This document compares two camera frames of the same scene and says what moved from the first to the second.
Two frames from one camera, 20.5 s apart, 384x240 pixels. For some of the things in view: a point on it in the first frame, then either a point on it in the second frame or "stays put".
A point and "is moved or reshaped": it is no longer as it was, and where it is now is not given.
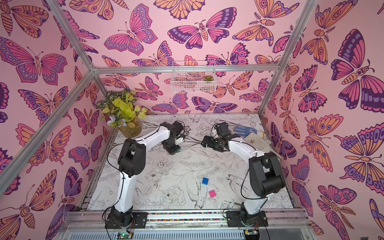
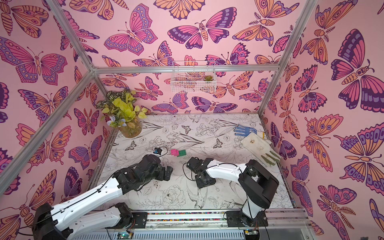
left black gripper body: x=171 y=147 -> x=159 y=174
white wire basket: x=196 y=76 stays put
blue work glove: x=243 y=131 stays put
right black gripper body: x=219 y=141 -> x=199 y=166
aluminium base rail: x=282 y=224 stays put
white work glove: x=259 y=143 stays put
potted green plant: x=119 y=110 stays put
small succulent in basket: x=208 y=78 stays put
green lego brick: x=178 y=151 is moved or reshaped
